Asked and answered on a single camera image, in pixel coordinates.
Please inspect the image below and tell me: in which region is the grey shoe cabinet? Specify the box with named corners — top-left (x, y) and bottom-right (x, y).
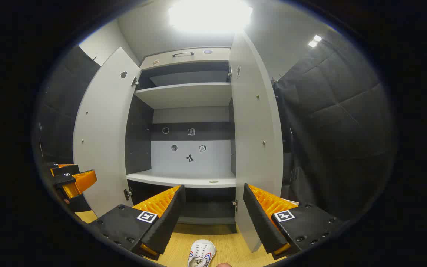
top-left (125, 47), bottom-right (238, 233)

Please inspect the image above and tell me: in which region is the large ceiling light panel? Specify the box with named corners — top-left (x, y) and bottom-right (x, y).
top-left (168, 0), bottom-right (253, 34)

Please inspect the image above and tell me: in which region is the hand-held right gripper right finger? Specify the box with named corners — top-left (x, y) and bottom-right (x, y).
top-left (242, 183), bottom-right (344, 261)

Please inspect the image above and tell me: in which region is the black backdrop cloth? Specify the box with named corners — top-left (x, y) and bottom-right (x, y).
top-left (272, 80), bottom-right (292, 193)

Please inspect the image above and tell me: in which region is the white striped canvas shoe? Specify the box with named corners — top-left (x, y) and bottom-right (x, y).
top-left (187, 239), bottom-right (217, 267)

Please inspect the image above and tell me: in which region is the black quilted cloth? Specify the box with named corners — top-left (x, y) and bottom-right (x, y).
top-left (37, 44), bottom-right (101, 165)
top-left (273, 30), bottom-right (397, 221)

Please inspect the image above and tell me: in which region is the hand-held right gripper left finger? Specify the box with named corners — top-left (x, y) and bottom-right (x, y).
top-left (87, 184), bottom-right (186, 261)

